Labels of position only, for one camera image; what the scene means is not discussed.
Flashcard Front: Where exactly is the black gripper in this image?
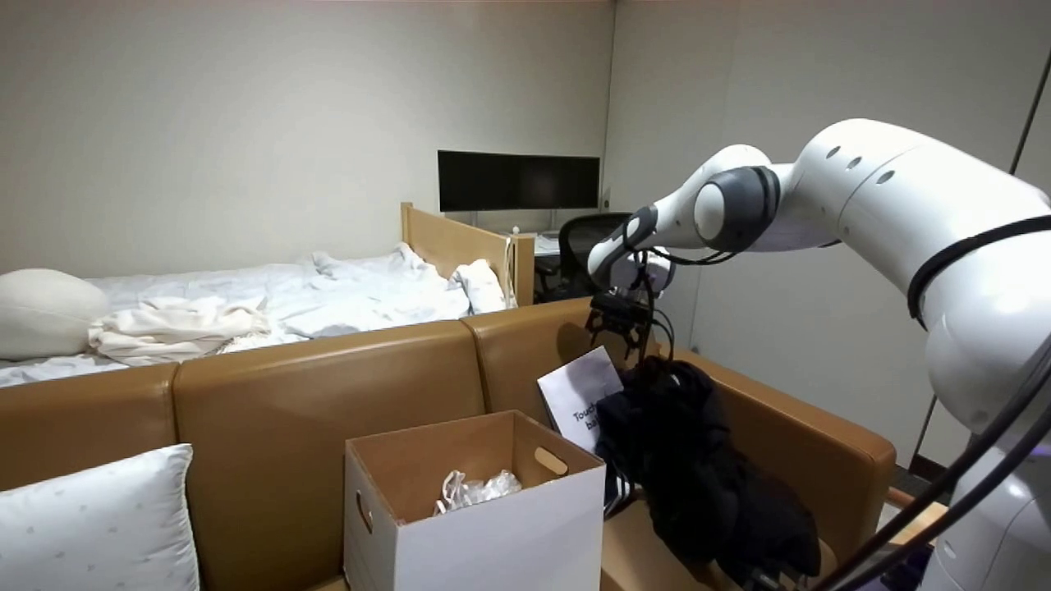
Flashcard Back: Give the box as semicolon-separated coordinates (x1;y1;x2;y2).
583;285;660;344

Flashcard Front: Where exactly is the black wide monitor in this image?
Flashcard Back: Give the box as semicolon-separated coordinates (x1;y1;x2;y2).
434;147;605;217

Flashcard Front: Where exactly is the white square pillow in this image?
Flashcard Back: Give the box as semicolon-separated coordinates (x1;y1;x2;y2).
0;439;207;591

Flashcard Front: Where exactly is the brown cardboard box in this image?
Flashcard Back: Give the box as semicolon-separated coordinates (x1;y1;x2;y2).
0;294;900;591

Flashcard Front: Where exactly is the round white pillow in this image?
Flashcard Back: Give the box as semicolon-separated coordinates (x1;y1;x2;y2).
0;266;114;364

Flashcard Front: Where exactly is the crumpled white blanket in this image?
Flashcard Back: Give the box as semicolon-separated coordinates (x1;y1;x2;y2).
84;295;279;368

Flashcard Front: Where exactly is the white bed mattress sheet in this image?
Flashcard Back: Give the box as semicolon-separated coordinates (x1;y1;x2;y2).
0;242;516;394

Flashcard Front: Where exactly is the black mesh office chair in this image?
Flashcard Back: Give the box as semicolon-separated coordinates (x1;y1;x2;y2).
533;210;641;305

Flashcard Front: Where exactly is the dark navy garment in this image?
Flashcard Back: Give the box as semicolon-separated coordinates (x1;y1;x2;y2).
592;355;737;552

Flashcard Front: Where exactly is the wooden bed frame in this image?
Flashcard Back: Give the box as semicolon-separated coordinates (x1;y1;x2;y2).
396;201;543;311

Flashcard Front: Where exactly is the white paper sign with text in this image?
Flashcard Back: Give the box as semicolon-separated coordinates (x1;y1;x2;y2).
533;344;631;458

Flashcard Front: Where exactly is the cardboard box with white front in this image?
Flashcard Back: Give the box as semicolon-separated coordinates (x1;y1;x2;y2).
338;406;612;591

